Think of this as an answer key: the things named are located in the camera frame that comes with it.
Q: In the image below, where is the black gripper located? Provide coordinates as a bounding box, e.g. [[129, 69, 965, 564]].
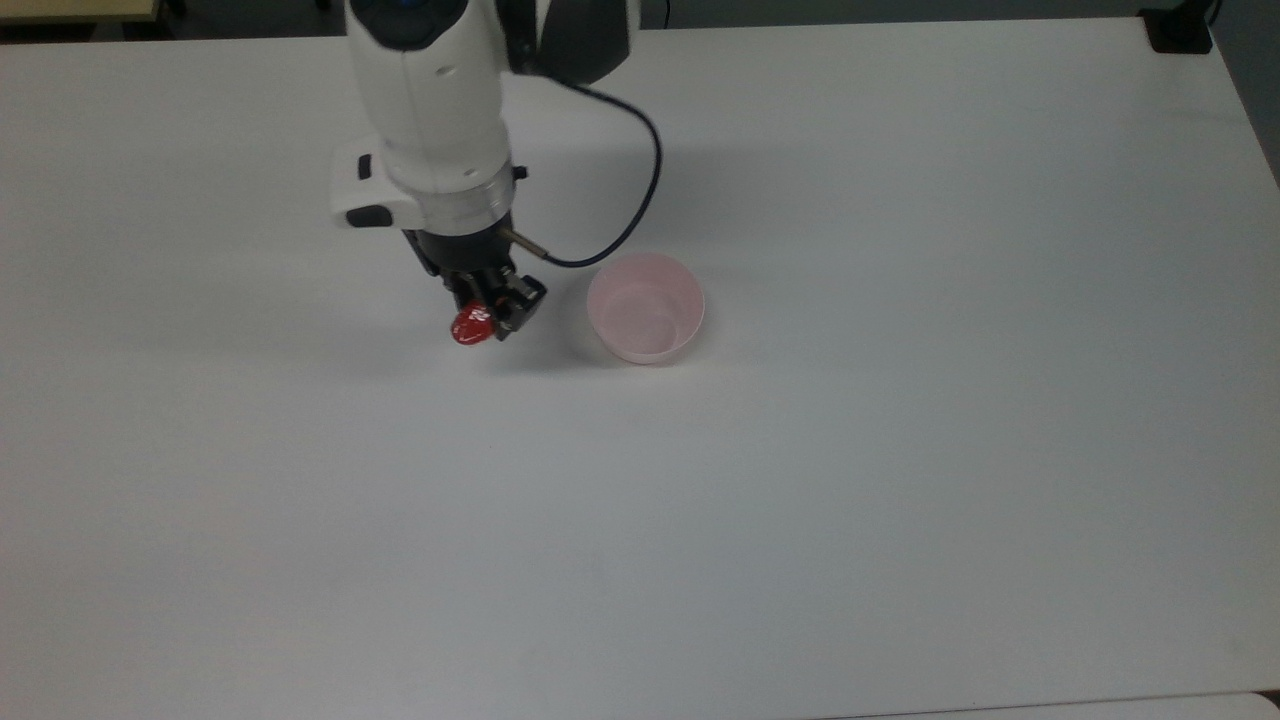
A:
[[402, 213, 549, 343]]

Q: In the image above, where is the red strawberry with green leaves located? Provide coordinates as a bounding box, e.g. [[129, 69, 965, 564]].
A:
[[450, 303, 494, 348]]

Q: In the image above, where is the pink plastic bowl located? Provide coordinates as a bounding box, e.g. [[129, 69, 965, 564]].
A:
[[586, 252, 706, 366]]

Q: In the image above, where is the wooden desk top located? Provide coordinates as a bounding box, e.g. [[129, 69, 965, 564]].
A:
[[0, 0, 162, 26]]

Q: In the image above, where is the black table clamp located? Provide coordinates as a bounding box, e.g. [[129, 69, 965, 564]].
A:
[[1139, 0, 1217, 56]]

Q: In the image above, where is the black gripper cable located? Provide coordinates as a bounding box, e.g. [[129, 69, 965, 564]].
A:
[[500, 76, 664, 270]]

